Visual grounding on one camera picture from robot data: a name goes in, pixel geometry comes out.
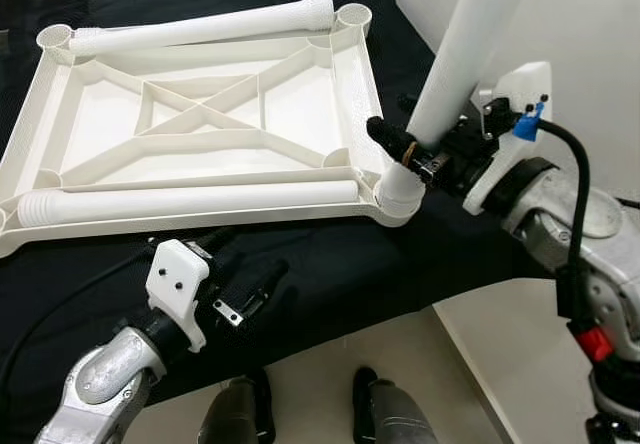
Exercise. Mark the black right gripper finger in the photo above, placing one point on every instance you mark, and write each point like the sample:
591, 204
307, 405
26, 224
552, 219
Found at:
388, 139
409, 103

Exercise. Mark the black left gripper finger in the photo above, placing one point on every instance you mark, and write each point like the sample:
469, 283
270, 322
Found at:
267, 282
212, 241

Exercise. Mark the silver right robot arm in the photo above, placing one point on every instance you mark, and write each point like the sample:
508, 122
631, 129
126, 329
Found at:
600, 254

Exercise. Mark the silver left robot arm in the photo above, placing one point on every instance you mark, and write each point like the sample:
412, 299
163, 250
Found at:
100, 384

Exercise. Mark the tan rubber band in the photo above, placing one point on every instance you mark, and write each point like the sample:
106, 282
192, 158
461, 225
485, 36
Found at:
409, 154

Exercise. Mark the black table cloth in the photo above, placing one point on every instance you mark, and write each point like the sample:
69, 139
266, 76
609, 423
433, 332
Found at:
350, 264

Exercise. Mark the white plastic table top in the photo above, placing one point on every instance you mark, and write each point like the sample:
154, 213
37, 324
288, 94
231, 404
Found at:
300, 94

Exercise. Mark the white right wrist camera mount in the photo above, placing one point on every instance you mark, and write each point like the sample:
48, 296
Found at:
520, 84

